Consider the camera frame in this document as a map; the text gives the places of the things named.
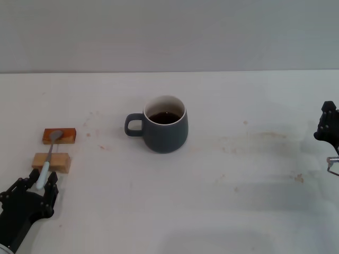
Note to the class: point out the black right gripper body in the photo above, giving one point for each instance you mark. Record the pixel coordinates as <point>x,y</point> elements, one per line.
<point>336,146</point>

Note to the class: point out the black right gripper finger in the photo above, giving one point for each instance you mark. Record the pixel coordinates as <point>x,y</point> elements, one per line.
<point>328,124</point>

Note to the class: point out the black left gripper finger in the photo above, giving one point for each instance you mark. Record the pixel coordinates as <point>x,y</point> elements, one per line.
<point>23,185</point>
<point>50,198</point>

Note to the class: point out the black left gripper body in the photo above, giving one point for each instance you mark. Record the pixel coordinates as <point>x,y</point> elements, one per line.
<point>18,217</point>

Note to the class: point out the grey ceramic cup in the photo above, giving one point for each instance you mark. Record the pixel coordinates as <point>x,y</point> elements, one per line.
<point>165,137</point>

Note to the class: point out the light wooden block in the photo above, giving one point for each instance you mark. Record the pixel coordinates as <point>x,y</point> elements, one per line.
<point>61,162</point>

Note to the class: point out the dark orange wooden block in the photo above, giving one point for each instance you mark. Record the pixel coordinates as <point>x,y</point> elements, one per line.
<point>69,135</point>

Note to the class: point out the dark coffee liquid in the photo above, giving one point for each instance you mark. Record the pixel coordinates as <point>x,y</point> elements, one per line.
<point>165,118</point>

